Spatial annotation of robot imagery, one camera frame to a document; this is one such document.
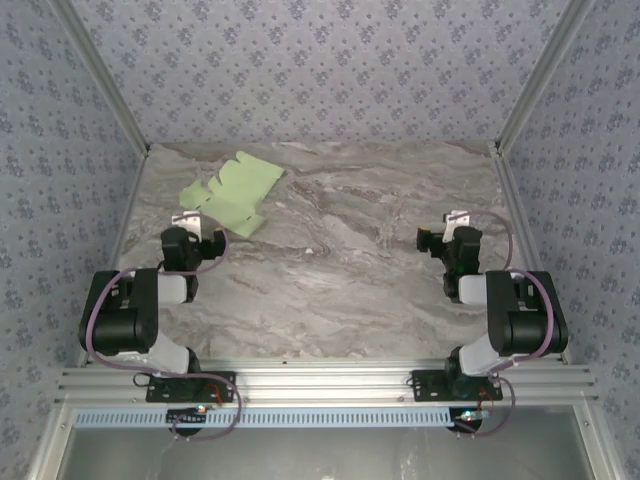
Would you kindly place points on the grey metal panel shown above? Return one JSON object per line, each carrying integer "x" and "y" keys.
{"x": 325, "y": 455}

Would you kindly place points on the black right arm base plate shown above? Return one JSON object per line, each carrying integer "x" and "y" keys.
{"x": 425, "y": 387}

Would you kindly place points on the aluminium table side rail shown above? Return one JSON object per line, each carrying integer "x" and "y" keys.
{"x": 520, "y": 210}
{"x": 127, "y": 210}

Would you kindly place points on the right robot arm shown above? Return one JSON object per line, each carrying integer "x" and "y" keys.
{"x": 525, "y": 320}

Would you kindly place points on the aluminium frame post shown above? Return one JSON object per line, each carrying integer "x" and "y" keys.
{"x": 107, "y": 85}
{"x": 542, "y": 75}

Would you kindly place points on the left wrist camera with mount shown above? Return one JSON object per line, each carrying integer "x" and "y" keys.
{"x": 187, "y": 222}

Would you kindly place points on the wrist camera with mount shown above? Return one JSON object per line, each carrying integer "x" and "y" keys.
{"x": 456, "y": 222}
{"x": 187, "y": 222}

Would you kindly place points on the aluminium frame rail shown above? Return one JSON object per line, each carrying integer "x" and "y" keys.
{"x": 325, "y": 380}

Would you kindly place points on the light green paper box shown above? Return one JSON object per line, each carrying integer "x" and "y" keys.
{"x": 240, "y": 190}

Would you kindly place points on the black controller board with LEDs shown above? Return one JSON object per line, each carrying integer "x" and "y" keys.
{"x": 467, "y": 420}
{"x": 185, "y": 416}

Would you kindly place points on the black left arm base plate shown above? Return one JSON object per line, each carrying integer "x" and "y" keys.
{"x": 222, "y": 386}

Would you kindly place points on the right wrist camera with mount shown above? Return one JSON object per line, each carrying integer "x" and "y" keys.
{"x": 456, "y": 222}

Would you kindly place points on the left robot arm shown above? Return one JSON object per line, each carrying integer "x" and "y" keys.
{"x": 120, "y": 320}

